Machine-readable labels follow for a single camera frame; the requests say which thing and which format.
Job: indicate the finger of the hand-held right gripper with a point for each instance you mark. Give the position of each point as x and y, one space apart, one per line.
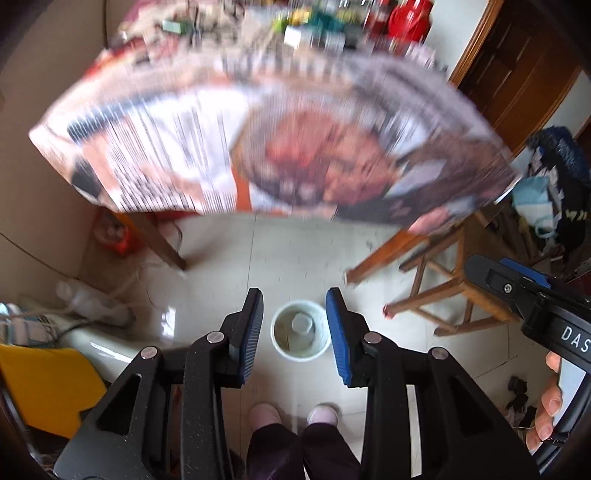
489 279

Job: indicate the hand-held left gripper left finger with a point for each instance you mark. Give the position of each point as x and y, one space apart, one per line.
249 344

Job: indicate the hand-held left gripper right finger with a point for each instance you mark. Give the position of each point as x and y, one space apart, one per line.
339 344

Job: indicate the white plastic bucket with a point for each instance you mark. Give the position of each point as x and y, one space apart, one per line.
300 344

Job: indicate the person's right hand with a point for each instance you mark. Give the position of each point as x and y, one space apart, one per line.
550 401

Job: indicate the wooden stool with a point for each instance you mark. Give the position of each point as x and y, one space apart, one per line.
461 281

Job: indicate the person's right pink slipper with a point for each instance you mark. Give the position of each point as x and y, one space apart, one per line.
323 414

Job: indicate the person's pink slipper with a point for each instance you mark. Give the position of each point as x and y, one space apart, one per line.
323 414
265 415

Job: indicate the person's left pink slipper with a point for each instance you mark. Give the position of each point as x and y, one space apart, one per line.
265 415

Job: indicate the dark cloth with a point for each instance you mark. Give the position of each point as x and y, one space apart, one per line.
519 392

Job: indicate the light blue plastic bag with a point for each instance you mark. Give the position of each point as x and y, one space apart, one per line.
533 203

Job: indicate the wooden table leg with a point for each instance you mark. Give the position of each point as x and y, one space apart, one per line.
383 256
159 242

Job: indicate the person's right leg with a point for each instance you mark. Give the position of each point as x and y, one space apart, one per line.
330 452

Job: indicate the person's leg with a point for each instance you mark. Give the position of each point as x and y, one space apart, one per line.
330 452
274 454

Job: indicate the person's left leg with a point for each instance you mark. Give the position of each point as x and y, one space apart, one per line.
274 454

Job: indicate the dark blue garment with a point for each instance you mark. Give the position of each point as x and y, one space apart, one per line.
570 184

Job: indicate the cream plastic container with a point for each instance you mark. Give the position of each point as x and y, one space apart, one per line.
99 348

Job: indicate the orange plastic bag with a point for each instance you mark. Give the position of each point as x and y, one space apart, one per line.
117 235

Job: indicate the printed tablecloth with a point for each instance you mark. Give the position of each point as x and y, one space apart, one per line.
184 138

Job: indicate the wooden door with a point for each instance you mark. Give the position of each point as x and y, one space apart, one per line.
531 60

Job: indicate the red plastic jug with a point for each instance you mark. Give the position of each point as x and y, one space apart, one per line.
408 18

